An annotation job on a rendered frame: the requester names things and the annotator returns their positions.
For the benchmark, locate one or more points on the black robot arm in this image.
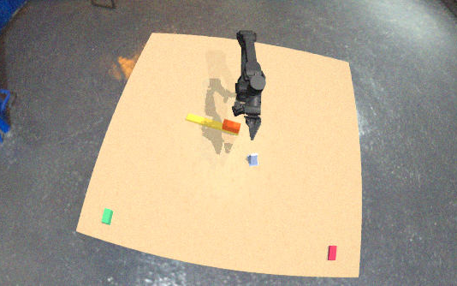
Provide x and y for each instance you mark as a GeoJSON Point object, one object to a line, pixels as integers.
{"type": "Point", "coordinates": [252, 79]}

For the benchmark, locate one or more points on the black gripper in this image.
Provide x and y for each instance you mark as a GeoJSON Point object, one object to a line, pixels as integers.
{"type": "Point", "coordinates": [253, 120]}

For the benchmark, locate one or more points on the green rectangular block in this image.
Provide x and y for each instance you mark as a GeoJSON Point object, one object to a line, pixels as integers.
{"type": "Point", "coordinates": [107, 216]}

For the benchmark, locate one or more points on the small red block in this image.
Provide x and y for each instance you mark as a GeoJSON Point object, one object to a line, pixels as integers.
{"type": "Point", "coordinates": [332, 253]}

